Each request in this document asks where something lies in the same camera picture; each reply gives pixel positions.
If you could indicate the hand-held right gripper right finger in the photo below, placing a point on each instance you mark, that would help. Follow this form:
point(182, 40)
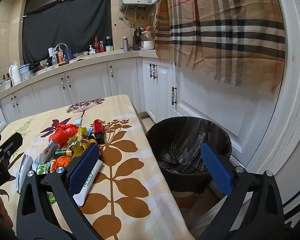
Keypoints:
point(216, 167)

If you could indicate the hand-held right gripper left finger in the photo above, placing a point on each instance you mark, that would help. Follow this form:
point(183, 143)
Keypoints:
point(83, 167)

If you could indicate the yellow wrapper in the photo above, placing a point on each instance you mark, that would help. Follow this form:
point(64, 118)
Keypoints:
point(77, 145)

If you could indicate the white tube with red print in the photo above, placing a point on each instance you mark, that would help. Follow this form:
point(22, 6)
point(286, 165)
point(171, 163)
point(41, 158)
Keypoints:
point(47, 152)

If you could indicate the red bottle with black cap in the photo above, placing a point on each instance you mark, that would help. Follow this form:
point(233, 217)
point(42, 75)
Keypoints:
point(98, 126)

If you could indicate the black lined trash bin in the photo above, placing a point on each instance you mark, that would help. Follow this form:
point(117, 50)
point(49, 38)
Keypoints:
point(180, 140)

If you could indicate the orange plastic bag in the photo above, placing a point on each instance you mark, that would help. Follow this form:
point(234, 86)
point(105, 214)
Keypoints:
point(61, 161)

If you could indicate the green bottle with black cap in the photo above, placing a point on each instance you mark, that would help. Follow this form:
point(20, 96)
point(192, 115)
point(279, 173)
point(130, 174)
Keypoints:
point(63, 152)

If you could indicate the blue tube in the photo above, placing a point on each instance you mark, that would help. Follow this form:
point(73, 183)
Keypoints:
point(89, 130)

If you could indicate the green and white wrapper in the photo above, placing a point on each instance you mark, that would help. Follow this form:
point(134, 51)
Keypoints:
point(43, 168)

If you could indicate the red plastic bag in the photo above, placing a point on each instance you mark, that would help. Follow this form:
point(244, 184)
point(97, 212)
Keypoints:
point(65, 131)

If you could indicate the teal and white tube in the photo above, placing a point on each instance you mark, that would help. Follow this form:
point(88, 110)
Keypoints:
point(78, 122)

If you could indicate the white pot with lid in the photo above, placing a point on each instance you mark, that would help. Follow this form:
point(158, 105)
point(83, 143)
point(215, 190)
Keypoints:
point(4, 86)

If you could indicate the floral tablecloth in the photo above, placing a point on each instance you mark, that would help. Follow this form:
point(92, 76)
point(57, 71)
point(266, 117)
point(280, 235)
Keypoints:
point(130, 130)

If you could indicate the white kettle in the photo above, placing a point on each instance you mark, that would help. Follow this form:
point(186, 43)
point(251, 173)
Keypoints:
point(15, 76)

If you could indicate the clear container with blue lid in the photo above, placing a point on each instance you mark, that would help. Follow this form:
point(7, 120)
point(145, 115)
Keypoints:
point(25, 73)

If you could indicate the white kitchen cabinets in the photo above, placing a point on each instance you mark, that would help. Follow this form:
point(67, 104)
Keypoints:
point(90, 80)

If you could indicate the white and blue bottle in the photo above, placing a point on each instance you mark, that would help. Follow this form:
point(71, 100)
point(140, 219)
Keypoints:
point(54, 60)

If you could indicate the white tap filter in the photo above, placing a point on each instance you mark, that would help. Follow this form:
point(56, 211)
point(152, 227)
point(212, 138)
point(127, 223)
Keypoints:
point(51, 51)

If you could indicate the orange dish soap bottle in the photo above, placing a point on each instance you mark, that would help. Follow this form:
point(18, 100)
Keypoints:
point(61, 55)

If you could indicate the chrome faucet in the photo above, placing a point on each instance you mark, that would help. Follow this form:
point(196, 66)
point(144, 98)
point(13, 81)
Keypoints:
point(62, 44)

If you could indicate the yellow green cloth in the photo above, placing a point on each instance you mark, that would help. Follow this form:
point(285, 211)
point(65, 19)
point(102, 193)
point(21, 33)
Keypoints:
point(80, 54)

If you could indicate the white pump bottle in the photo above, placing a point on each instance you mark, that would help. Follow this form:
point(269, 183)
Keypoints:
point(92, 51)

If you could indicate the small spray bottle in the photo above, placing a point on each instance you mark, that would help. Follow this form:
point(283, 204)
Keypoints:
point(102, 48)

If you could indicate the red sauce bottle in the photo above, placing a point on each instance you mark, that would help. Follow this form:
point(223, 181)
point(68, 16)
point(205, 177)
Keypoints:
point(97, 46)

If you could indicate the beige plaid cloth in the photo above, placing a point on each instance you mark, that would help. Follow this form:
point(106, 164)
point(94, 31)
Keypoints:
point(215, 42)

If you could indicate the dark bottle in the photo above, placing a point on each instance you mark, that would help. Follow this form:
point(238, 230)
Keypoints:
point(108, 41)

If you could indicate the grey thermos bottle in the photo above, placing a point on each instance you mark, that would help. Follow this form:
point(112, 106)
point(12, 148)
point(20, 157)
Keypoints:
point(125, 44)

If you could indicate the black curtain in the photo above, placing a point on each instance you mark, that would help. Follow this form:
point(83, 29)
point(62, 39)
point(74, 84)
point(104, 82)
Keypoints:
point(65, 22)

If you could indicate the black knife block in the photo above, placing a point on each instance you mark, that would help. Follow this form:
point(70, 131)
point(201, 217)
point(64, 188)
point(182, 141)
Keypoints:
point(137, 42)

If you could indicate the white blender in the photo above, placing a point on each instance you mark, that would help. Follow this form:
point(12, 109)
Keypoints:
point(147, 42)

